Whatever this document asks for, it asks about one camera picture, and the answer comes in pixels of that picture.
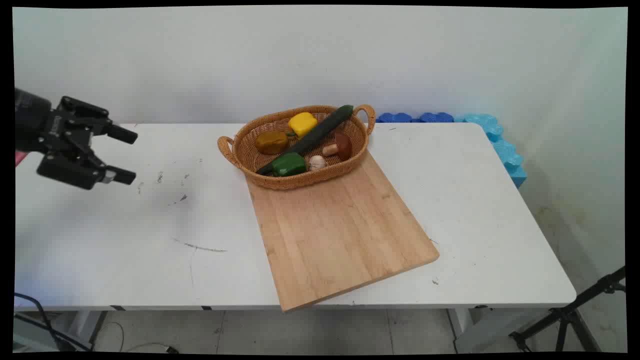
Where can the yellow bell pepper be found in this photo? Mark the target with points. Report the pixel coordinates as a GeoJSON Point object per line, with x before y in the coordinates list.
{"type": "Point", "coordinates": [303, 123]}

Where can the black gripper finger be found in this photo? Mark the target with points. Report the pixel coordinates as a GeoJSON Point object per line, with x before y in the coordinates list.
{"type": "Point", "coordinates": [80, 172]}
{"type": "Point", "coordinates": [117, 132]}

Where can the long dark green cucumber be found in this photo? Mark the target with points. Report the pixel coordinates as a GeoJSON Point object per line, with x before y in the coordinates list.
{"type": "Point", "coordinates": [312, 136]}

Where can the pink flat object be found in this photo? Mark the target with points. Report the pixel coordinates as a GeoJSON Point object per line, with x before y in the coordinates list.
{"type": "Point", "coordinates": [20, 158]}

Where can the black tripod stand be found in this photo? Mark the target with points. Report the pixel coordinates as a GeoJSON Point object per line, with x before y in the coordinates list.
{"type": "Point", "coordinates": [565, 315]}

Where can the white table leg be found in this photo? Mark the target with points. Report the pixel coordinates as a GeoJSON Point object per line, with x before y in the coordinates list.
{"type": "Point", "coordinates": [470, 330]}
{"type": "Point", "coordinates": [87, 327]}

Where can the wooden cutting board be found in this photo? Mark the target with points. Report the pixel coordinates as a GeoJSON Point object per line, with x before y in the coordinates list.
{"type": "Point", "coordinates": [340, 235]}

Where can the brown mushroom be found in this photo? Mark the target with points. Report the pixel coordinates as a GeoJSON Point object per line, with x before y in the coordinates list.
{"type": "Point", "coordinates": [343, 145]}

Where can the white garlic bulb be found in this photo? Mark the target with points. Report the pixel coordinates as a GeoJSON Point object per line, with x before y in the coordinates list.
{"type": "Point", "coordinates": [317, 162]}

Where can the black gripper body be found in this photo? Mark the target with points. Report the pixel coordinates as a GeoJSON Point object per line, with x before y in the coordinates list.
{"type": "Point", "coordinates": [35, 125]}

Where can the light blue foam mat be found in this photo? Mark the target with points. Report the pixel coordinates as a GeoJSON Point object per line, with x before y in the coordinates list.
{"type": "Point", "coordinates": [505, 150]}

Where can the green bell pepper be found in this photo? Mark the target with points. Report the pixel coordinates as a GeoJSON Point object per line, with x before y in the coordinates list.
{"type": "Point", "coordinates": [290, 165]}

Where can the dark blue foam mat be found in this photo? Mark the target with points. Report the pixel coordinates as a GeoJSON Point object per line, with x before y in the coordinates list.
{"type": "Point", "coordinates": [436, 117]}
{"type": "Point", "coordinates": [394, 117]}

